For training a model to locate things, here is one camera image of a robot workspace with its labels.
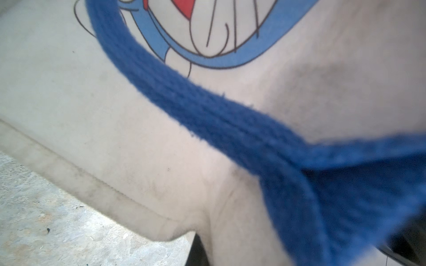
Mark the white canvas bag blue handles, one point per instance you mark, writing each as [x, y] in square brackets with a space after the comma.
[283, 133]

